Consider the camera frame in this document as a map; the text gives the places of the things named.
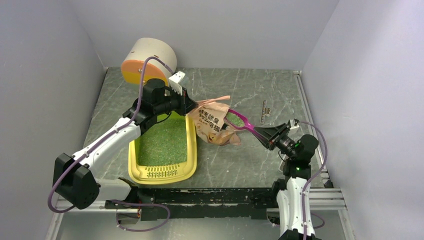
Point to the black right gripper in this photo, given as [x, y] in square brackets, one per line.
[270, 134]

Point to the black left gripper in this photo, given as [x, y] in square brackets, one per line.
[186, 103]

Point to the orange cat litter bag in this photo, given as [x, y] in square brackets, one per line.
[210, 126]

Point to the magenta plastic scoop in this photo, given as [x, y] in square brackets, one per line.
[239, 122]

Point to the round cream drawer cabinet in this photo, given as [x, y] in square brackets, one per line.
[131, 67]

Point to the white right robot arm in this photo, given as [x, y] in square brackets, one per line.
[292, 192]

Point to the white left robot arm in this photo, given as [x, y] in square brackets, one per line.
[73, 175]

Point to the yellow litter box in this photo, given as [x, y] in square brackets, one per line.
[166, 153]

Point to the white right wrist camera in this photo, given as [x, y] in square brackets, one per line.
[293, 124]

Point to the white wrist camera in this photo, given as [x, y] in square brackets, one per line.
[293, 124]
[176, 82]

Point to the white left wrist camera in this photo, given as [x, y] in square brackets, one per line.
[176, 82]

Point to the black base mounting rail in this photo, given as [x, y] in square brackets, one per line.
[257, 203]

